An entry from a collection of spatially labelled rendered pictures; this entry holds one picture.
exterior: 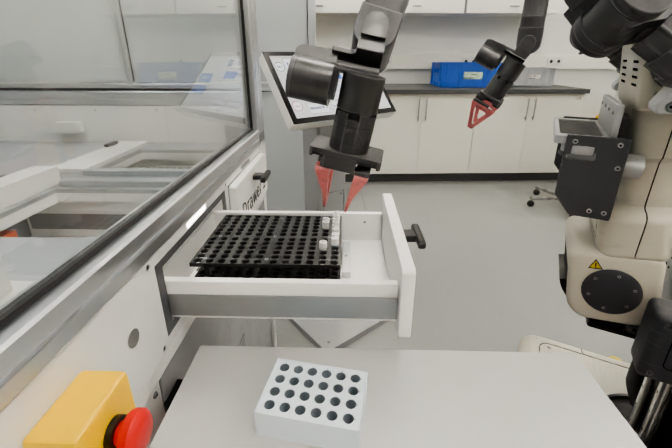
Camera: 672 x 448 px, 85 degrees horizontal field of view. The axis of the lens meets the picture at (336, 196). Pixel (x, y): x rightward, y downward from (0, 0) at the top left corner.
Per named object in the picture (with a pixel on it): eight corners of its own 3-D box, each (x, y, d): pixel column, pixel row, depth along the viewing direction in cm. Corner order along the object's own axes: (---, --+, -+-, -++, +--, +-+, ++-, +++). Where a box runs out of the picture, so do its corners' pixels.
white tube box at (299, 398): (367, 393, 50) (367, 371, 48) (358, 455, 42) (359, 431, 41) (279, 378, 52) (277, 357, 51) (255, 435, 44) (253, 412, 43)
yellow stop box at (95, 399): (148, 424, 37) (134, 369, 35) (104, 505, 30) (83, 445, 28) (98, 422, 37) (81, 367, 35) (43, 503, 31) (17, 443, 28)
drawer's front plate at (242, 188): (267, 189, 108) (265, 152, 104) (241, 233, 81) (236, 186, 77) (261, 189, 108) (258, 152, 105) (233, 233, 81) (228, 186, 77)
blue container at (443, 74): (486, 84, 385) (489, 62, 377) (504, 87, 347) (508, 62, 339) (428, 84, 384) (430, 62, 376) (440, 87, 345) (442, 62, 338)
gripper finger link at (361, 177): (319, 194, 61) (330, 140, 57) (361, 204, 60) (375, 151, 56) (309, 212, 55) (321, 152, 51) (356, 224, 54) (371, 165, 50)
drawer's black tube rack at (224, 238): (341, 245, 72) (341, 215, 70) (340, 302, 56) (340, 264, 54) (229, 244, 73) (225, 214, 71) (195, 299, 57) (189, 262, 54)
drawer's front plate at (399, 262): (388, 241, 78) (391, 192, 74) (410, 339, 51) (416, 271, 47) (380, 241, 78) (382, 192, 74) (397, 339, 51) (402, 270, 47)
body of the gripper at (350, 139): (317, 145, 57) (325, 97, 54) (381, 161, 57) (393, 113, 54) (307, 158, 52) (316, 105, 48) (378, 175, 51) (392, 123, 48)
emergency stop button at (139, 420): (160, 428, 35) (153, 397, 34) (138, 473, 31) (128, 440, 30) (129, 427, 35) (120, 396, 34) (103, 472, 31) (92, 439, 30)
